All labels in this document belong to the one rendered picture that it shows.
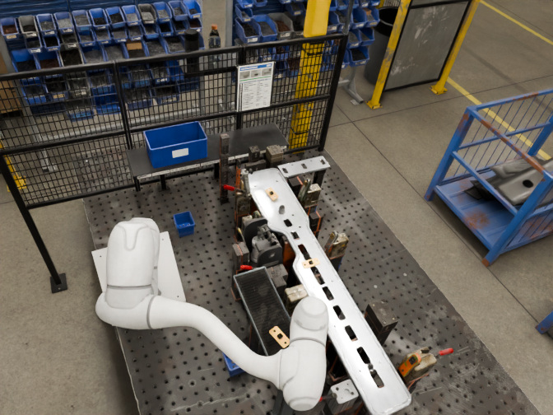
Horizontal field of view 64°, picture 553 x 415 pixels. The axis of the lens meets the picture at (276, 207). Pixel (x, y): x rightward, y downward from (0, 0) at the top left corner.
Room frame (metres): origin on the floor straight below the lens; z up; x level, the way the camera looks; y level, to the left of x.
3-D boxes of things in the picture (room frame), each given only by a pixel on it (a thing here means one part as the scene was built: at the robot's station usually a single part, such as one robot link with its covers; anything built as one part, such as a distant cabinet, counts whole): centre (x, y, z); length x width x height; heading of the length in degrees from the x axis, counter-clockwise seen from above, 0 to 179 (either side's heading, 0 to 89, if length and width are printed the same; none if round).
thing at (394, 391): (1.23, -0.21, 1.00); 1.38 x 0.22 x 0.02; 29
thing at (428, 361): (0.83, -0.64, 0.88); 0.15 x 0.11 x 0.36; 119
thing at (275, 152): (1.96, 0.05, 0.88); 0.08 x 0.08 x 0.36; 29
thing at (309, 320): (0.64, -0.14, 1.53); 0.13 x 0.11 x 0.16; 179
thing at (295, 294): (1.03, -0.14, 0.89); 0.13 x 0.11 x 0.38; 119
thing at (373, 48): (4.80, -1.00, 0.36); 0.50 x 0.50 x 0.73
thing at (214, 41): (2.17, 0.43, 1.53); 0.06 x 0.06 x 0.20
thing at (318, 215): (1.57, -0.21, 0.84); 0.11 x 0.08 x 0.29; 119
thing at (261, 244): (1.24, 0.03, 0.94); 0.18 x 0.13 x 0.49; 29
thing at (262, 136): (1.94, 0.42, 1.02); 0.90 x 0.22 x 0.03; 119
